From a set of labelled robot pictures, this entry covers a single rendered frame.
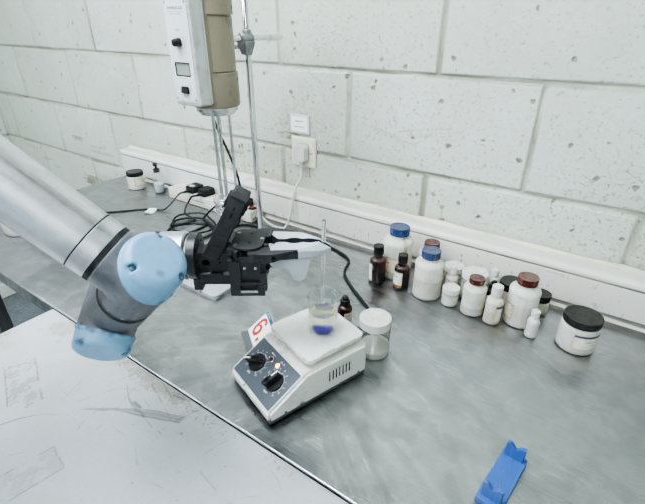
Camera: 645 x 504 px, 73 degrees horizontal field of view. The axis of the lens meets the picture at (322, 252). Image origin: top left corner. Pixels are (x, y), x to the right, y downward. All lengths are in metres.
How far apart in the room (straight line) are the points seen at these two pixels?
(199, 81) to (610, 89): 0.77
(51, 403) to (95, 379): 0.07
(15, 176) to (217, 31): 0.55
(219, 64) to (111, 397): 0.66
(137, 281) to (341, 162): 0.82
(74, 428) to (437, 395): 0.58
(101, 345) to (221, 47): 0.62
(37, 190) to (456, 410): 0.66
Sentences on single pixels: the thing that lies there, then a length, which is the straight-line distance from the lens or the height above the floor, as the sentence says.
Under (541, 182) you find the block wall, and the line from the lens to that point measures 1.04.
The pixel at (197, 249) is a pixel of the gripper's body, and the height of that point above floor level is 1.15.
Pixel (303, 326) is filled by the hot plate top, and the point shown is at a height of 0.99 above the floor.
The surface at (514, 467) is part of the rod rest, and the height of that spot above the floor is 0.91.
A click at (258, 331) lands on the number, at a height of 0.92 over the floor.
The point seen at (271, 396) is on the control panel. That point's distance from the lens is 0.72.
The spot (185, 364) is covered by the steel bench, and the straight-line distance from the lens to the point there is 0.86.
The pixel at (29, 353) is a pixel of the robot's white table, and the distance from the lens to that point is 1.01.
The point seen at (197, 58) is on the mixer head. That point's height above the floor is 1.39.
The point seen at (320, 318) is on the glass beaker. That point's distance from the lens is 0.72.
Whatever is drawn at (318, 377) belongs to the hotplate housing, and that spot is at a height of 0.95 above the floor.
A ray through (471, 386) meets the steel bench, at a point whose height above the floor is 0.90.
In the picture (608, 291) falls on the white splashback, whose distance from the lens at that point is 1.06.
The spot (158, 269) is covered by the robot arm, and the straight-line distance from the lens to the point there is 0.51.
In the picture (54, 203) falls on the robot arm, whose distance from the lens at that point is 0.54.
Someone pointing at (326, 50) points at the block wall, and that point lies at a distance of 1.20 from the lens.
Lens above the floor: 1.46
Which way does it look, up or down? 28 degrees down
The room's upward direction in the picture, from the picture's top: straight up
